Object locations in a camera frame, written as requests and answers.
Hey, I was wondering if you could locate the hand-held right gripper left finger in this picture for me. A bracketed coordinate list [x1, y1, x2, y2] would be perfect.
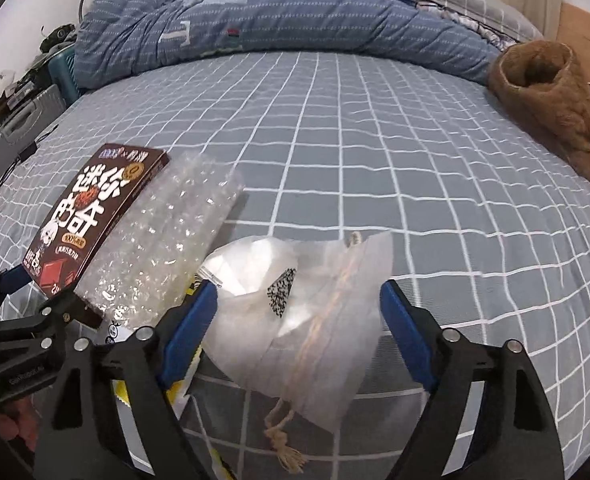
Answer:
[35, 280, 220, 480]

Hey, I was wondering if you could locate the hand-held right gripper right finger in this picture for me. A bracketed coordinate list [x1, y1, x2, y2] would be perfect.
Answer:
[380, 279, 566, 480]

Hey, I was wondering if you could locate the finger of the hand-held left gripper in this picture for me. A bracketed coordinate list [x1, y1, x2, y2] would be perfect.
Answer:
[0, 262, 33, 331]
[0, 292, 104, 356]

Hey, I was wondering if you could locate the yellow snack wrapper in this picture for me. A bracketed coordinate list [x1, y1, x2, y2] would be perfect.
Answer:
[97, 280, 228, 480]

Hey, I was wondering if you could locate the clear bubble wrap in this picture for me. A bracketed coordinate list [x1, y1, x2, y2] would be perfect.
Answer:
[75, 152, 246, 331]

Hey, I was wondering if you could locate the white drawstring pouch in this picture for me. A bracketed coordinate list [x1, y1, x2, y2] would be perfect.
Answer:
[197, 232, 393, 466]

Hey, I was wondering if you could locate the brown chocolate box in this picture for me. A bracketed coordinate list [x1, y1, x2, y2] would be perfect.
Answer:
[22, 145, 170, 328]

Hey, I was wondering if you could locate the person's left hand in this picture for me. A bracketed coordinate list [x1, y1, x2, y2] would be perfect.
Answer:
[0, 395, 43, 456]

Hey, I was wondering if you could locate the grey suitcase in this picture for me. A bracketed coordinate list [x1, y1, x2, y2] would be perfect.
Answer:
[0, 85, 68, 186]

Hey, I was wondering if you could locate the white round object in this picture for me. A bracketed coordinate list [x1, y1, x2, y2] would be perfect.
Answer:
[0, 72, 18, 106]

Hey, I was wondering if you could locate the teal plastic crate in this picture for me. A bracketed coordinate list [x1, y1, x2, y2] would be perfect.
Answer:
[49, 42, 83, 106]

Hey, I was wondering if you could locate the black clutter pile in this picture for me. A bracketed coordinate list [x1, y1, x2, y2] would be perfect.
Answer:
[40, 24, 78, 53]

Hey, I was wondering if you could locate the brown fleece garment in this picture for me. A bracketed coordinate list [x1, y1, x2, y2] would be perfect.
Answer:
[487, 40, 590, 196]

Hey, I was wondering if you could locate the blue striped quilt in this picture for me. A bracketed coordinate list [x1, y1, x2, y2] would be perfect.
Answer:
[72, 0, 518, 93]

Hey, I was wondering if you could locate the black cable with adapter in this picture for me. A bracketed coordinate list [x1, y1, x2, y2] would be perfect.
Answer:
[0, 125, 58, 241]

